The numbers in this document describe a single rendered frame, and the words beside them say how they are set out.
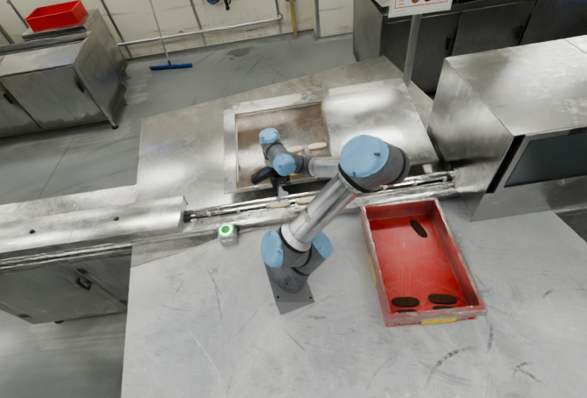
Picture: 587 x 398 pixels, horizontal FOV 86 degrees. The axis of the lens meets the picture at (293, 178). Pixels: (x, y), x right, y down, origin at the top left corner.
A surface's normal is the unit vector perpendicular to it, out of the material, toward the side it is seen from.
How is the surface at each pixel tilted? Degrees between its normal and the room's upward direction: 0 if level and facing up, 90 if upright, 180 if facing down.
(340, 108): 10
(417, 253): 0
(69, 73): 90
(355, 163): 39
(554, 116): 0
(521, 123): 0
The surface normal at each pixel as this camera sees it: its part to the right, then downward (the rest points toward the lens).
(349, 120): -0.10, -0.53
